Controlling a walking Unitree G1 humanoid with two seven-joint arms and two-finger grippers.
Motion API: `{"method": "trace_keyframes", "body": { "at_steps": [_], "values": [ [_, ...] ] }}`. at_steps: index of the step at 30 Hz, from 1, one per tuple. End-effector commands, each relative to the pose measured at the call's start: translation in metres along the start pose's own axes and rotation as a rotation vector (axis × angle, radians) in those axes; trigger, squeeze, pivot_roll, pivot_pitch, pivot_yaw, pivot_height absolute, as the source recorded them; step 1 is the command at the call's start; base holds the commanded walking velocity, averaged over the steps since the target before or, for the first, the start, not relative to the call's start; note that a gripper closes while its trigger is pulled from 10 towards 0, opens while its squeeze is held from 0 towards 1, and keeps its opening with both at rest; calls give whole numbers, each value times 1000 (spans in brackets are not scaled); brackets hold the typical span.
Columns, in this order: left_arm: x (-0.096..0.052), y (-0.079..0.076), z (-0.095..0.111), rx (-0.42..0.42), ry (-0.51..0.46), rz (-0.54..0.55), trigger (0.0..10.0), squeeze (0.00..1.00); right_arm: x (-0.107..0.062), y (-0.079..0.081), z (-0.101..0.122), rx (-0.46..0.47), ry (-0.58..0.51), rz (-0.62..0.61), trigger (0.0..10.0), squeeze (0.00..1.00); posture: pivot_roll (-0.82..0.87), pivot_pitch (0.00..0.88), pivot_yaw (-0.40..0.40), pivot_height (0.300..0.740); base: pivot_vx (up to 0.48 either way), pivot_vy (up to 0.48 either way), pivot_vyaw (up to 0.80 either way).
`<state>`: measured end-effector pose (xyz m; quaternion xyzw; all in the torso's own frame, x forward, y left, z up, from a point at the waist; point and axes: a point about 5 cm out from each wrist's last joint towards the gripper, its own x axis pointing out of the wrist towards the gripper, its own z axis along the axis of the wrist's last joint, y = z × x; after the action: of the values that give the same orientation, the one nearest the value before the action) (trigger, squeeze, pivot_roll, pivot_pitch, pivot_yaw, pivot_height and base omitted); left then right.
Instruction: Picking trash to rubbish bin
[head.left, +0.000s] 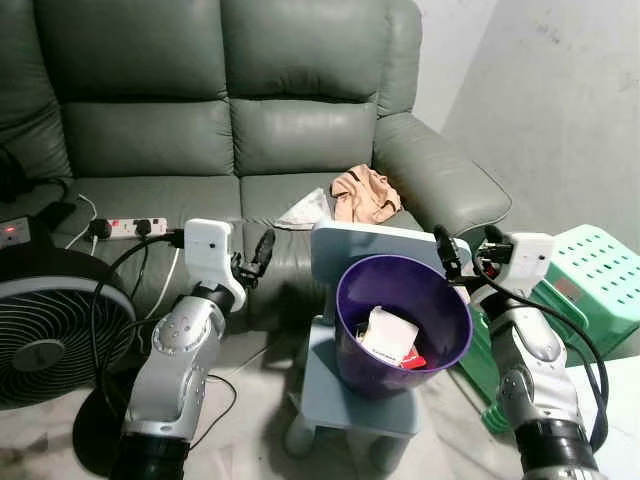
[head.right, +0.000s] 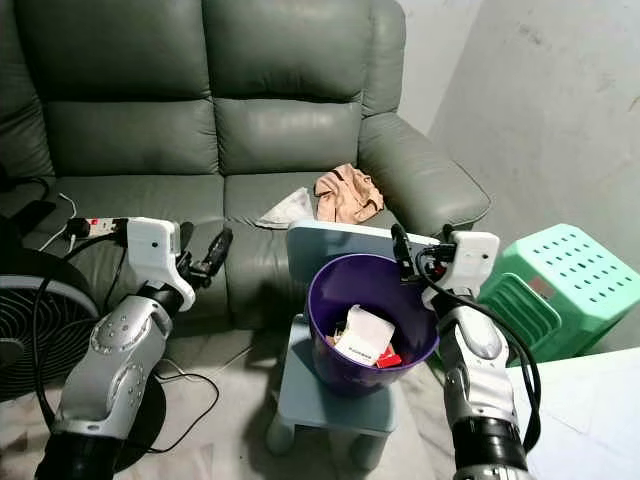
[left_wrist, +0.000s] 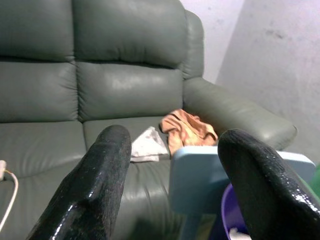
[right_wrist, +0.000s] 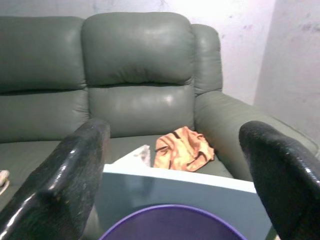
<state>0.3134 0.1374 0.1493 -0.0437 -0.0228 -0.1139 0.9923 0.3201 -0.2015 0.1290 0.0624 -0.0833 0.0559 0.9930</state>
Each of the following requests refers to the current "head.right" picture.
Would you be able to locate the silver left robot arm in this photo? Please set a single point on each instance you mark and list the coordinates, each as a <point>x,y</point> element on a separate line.
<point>120,360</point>

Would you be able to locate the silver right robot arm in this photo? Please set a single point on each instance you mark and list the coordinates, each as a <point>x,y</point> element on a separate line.
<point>475,350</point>

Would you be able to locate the purple plastic rubbish bin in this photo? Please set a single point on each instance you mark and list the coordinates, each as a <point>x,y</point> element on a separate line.
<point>415,335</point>

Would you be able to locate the pale blue white table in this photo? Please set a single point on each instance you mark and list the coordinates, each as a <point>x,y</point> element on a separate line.
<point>580,420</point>

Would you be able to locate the crumpled beige cloth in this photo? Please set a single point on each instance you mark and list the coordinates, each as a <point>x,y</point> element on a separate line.
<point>345,193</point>

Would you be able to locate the white grey cloth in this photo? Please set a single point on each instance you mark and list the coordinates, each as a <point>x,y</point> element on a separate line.
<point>290,210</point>

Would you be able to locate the grey-green leather sofa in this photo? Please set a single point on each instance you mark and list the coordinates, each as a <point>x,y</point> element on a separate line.
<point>130,140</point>

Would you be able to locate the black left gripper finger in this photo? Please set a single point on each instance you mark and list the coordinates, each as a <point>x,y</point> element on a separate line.
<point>206,262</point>
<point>221,248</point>

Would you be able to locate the white power strip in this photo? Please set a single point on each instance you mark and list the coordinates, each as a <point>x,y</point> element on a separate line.
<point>102,226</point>

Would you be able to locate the small red wrapper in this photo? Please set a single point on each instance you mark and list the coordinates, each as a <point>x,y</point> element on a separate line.
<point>389,359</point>

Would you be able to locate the small pale blue chair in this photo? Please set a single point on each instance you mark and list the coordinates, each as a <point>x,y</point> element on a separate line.
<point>325,405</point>

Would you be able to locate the green plastic stool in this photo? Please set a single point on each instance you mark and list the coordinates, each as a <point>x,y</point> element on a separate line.
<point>580,275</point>

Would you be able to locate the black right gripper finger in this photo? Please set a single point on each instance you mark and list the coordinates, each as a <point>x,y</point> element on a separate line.
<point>401,250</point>
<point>448,236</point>

